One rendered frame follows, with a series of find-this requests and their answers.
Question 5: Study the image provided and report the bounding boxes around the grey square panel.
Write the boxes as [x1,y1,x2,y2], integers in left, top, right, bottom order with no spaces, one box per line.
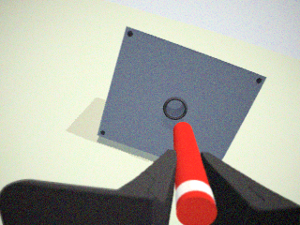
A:
[97,26,266,160]

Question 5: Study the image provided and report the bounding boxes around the red peg with white band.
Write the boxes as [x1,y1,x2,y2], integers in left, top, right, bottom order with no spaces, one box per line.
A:
[173,122,217,225]

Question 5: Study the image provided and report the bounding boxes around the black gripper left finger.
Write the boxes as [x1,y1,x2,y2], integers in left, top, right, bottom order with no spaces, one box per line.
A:
[0,150,177,225]

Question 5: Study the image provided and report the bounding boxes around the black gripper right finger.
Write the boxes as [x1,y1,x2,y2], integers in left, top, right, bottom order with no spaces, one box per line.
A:
[201,152,300,225]

